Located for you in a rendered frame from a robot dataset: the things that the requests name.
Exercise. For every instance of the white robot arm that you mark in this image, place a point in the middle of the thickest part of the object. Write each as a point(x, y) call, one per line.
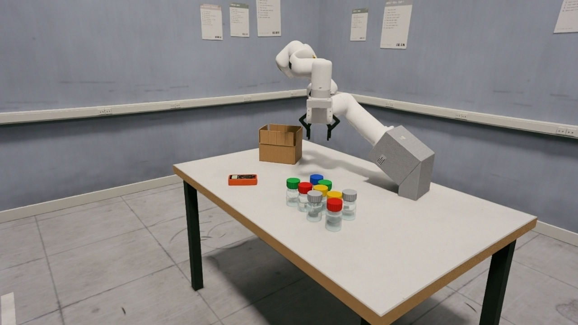
point(318, 72)

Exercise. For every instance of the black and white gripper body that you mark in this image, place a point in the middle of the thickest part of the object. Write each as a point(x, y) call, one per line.
point(320, 115)

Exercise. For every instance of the yellow bottle cap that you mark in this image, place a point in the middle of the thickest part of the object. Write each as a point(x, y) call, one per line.
point(334, 194)
point(324, 190)

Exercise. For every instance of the open brown cardboard box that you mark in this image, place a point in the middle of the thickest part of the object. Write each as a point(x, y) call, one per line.
point(280, 144)

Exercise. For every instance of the bottle with blue cap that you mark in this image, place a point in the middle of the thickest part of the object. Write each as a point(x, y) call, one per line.
point(314, 179)

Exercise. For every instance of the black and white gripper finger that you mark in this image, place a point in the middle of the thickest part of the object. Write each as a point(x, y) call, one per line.
point(307, 126)
point(330, 127)

